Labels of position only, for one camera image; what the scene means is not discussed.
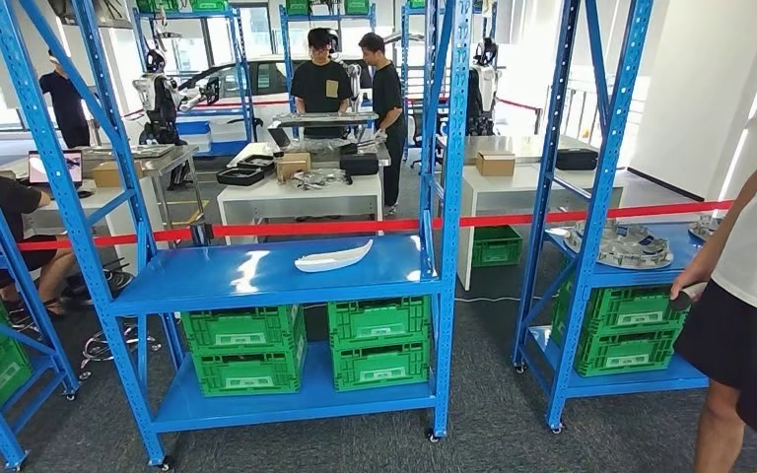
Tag white moulded plastic part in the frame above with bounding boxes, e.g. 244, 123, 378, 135
294, 238, 375, 274

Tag steel workbench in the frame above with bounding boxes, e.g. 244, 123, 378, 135
440, 133, 598, 168
81, 144, 205, 230

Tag red barrier belt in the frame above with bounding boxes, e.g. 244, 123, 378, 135
0, 200, 735, 257

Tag black zip case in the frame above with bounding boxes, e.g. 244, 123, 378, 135
554, 148, 600, 172
339, 153, 380, 177

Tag white table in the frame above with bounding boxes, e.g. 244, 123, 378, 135
216, 172, 385, 246
456, 163, 625, 292

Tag clear plastic wrap pile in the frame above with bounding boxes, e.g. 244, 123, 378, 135
287, 133, 389, 158

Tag cardboard box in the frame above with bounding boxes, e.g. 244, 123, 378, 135
275, 152, 312, 184
475, 150, 516, 178
92, 160, 145, 189

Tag long grey metal panel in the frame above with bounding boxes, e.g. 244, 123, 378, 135
272, 111, 379, 128

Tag black foam case tray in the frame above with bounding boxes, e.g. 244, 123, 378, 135
237, 154, 277, 172
216, 167, 266, 188

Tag humanoid robot silver arms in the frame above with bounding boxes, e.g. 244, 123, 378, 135
329, 29, 364, 115

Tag white car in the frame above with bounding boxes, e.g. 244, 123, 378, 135
175, 55, 432, 109

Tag blue lidded storage box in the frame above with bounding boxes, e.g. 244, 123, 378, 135
175, 120, 213, 155

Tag flat grey metal panel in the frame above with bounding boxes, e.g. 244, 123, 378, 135
81, 144, 177, 162

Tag round metal casting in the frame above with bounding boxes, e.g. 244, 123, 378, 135
564, 220, 675, 271
688, 214, 723, 242

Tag humanoid robot white torso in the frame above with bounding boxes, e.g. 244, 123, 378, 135
131, 48, 223, 148

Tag white desk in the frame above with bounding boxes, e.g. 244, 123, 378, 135
26, 175, 151, 276

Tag black stool chrome base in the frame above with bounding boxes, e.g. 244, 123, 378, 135
58, 257, 161, 381

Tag open laptop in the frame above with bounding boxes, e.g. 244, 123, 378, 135
28, 150, 85, 187

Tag bagged cables pile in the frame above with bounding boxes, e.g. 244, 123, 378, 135
289, 168, 352, 192

